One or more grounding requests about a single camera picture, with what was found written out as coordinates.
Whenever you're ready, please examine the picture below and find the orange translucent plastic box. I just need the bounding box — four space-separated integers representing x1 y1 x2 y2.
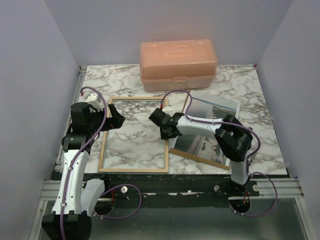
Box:
139 39 218 92

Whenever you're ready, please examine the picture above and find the brown frame backing board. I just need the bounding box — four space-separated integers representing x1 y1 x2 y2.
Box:
169 89 231 171

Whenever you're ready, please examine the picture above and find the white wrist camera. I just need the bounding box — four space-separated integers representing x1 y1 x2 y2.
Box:
162 105 174 116
85 92 104 111

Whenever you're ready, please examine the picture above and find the light wooden picture frame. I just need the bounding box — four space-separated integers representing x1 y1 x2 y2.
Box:
98 96 169 174

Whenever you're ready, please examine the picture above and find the aerial landscape photo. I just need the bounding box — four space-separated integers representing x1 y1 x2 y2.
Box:
172 92 241 167

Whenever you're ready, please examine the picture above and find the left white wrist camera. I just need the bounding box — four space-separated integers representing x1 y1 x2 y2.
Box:
85 92 104 111

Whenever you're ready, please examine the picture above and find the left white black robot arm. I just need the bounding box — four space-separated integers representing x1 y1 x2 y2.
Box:
41 102 125 240

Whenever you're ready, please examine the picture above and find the aluminium rail frame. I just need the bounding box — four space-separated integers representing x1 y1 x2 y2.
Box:
27 65 308 240

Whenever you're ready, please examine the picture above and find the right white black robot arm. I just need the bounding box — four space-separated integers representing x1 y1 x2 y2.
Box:
148 108 253 196

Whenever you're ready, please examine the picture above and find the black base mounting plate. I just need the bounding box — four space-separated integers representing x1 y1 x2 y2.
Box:
83 173 260 209

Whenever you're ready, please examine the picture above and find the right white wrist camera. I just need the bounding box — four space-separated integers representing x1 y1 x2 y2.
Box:
162 105 174 116

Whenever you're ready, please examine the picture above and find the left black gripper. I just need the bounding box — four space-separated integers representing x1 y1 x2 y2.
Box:
88 103 125 133

